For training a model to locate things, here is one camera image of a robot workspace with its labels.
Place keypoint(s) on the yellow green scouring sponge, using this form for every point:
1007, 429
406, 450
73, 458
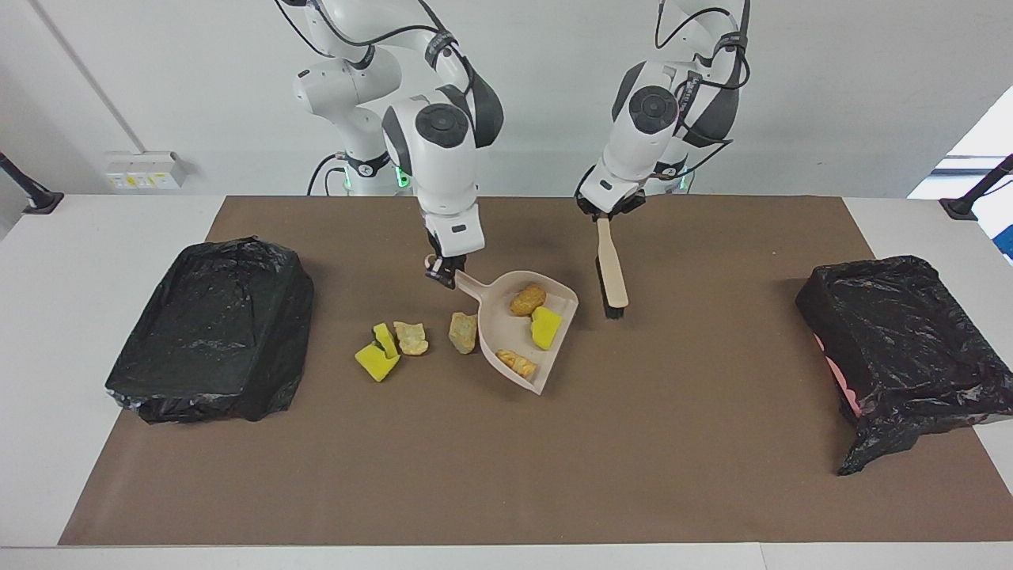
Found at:
378, 360

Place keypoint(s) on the pink bin black bag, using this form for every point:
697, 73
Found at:
910, 340

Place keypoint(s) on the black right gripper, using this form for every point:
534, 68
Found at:
453, 261

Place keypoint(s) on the brown table mat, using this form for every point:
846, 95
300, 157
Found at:
554, 475

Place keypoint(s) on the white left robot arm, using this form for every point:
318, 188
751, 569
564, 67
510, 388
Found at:
641, 150

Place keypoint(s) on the beige sponge chunk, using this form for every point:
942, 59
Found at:
516, 362
463, 332
411, 337

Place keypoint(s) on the white wall power outlet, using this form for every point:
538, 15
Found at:
142, 170

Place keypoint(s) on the flat bin black bag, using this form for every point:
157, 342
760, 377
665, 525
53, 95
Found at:
214, 340

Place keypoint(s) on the yellow sponge piece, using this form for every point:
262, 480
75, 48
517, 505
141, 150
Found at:
545, 327

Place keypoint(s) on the black clamp stand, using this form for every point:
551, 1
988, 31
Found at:
43, 202
961, 207

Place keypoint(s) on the beige hand brush black bristles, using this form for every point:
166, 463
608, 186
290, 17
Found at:
611, 269

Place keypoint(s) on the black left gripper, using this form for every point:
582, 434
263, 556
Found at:
584, 198

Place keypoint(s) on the beige plastic dustpan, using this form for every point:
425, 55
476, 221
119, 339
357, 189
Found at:
498, 324

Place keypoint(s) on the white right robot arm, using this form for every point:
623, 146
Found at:
443, 174

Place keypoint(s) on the brown sponge lump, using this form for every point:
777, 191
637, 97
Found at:
528, 299

